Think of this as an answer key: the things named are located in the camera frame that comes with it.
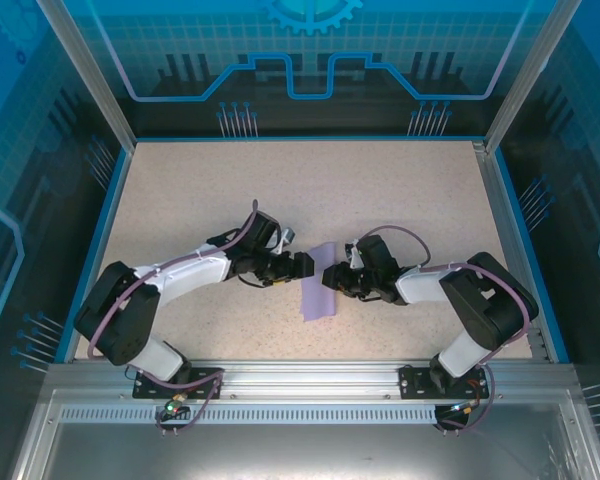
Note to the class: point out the purple paper sheet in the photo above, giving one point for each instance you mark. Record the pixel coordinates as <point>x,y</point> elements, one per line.
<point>320,305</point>

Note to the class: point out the aluminium mounting rail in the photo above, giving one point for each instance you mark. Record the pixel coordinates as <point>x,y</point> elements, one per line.
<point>310,380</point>

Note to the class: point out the aluminium frame post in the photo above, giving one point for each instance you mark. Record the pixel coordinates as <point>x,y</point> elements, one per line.
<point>527,75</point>
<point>90,75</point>

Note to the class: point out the blue table edge strip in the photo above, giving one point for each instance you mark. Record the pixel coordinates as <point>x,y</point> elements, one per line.
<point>527,250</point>
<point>96,250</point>

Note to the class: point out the aluminium side rail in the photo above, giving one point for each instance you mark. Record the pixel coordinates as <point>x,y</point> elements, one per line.
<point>511,250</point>

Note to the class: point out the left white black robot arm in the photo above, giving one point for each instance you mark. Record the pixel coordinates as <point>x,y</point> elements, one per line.
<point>190,272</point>

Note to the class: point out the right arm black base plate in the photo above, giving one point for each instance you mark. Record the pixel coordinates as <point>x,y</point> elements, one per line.
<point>412,382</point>

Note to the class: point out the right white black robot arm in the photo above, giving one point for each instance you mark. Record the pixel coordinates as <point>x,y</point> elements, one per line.
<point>420,287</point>

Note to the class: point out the metal sheet tray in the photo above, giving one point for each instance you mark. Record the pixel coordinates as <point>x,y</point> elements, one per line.
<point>305,450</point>

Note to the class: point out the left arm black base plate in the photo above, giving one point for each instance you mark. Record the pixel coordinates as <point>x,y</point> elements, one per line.
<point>207,375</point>

